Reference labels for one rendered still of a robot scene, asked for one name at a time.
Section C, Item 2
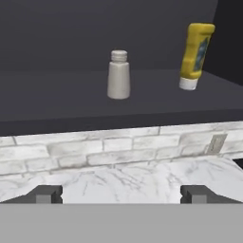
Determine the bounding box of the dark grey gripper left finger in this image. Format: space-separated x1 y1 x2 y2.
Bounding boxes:
2 185 64 205

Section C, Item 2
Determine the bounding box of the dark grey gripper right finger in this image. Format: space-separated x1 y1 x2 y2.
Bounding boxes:
179 184 242 205

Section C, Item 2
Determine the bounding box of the dark grey open cabinet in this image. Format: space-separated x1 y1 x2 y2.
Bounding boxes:
0 0 243 138

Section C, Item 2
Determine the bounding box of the pale grey shaker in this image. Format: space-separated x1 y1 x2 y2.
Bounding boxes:
106 49 131 101

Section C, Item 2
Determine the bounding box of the yellow mustard bottle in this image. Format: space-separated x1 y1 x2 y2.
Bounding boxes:
178 22 216 91

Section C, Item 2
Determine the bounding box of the grey wall socket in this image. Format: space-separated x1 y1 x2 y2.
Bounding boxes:
207 133 228 156

